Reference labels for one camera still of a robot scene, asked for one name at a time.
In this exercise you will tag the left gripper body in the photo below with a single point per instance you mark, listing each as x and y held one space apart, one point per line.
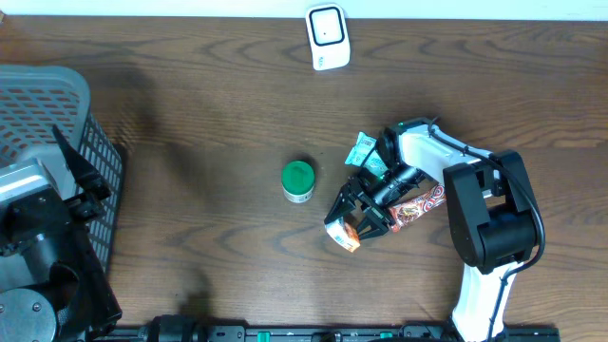
72 212

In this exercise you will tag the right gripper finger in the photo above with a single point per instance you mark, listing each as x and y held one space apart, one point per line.
345 201
374 224

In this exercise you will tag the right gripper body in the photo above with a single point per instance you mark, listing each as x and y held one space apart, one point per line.
386 189

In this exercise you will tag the light blue wipes packet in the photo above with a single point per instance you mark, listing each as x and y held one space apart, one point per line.
364 154

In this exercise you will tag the red Top chocolate bar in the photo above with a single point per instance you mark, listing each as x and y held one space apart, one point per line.
410 210

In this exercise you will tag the small orange snack box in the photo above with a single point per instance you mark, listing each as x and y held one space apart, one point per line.
343 234

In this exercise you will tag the green lid jar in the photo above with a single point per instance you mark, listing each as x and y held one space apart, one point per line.
297 180

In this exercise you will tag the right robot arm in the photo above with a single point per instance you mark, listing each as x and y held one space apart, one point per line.
494 220

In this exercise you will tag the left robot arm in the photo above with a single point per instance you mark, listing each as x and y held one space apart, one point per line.
61 293

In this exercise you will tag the white barcode scanner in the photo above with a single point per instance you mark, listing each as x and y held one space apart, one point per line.
328 37

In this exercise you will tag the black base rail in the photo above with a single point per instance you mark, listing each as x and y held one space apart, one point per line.
180 328

